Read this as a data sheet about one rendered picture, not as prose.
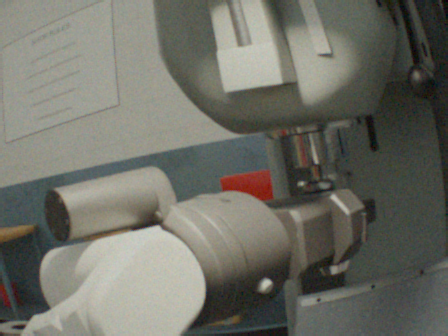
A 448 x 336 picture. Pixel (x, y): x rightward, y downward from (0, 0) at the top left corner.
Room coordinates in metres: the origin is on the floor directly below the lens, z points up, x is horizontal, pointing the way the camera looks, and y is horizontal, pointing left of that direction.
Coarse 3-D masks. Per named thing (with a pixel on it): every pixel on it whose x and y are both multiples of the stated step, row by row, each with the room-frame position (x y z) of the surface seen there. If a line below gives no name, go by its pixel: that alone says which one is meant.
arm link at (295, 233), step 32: (224, 192) 0.61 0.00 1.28; (256, 224) 0.58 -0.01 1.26; (288, 224) 0.61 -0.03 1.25; (320, 224) 0.62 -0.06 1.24; (352, 224) 0.62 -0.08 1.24; (256, 256) 0.56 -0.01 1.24; (288, 256) 0.59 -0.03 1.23; (320, 256) 0.61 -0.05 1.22; (352, 256) 0.64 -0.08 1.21; (256, 288) 0.57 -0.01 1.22; (224, 320) 0.60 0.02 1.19
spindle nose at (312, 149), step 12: (324, 132) 0.68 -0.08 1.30; (336, 132) 0.68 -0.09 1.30; (300, 144) 0.68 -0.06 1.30; (312, 144) 0.68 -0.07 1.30; (324, 144) 0.68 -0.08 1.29; (336, 144) 0.68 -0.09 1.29; (300, 156) 0.68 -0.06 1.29; (312, 156) 0.68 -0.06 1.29; (324, 156) 0.68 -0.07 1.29; (336, 156) 0.68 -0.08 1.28; (348, 156) 0.69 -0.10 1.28
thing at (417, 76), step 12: (408, 12) 0.64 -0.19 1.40; (408, 24) 0.63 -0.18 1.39; (408, 36) 0.62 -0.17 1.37; (420, 48) 0.61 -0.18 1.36; (420, 60) 0.60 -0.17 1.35; (408, 72) 0.59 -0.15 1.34; (420, 72) 0.57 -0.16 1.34; (408, 84) 0.59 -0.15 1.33; (420, 84) 0.57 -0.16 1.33; (432, 84) 0.57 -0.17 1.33; (420, 96) 0.58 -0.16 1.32; (432, 96) 0.58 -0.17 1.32
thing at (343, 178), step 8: (336, 176) 0.68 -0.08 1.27; (344, 176) 0.68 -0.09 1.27; (304, 184) 0.69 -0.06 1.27; (312, 184) 0.68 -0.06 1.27; (320, 184) 0.68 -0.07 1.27; (328, 184) 0.68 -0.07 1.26; (336, 184) 0.68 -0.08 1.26; (344, 184) 0.68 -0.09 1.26; (304, 192) 0.69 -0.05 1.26; (312, 192) 0.68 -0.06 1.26; (320, 192) 0.68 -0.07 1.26
